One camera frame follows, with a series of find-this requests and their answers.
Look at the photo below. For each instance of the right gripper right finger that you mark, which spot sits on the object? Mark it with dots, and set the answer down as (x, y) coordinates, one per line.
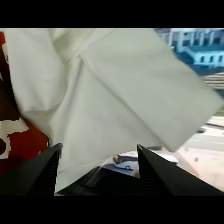
(163, 176)

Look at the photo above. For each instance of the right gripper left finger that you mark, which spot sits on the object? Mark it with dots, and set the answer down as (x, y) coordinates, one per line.
(36, 176)

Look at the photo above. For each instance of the red garment with white print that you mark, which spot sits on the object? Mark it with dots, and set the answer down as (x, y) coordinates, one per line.
(20, 138)

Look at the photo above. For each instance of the white T-shirt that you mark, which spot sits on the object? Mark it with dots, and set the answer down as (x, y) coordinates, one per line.
(110, 96)

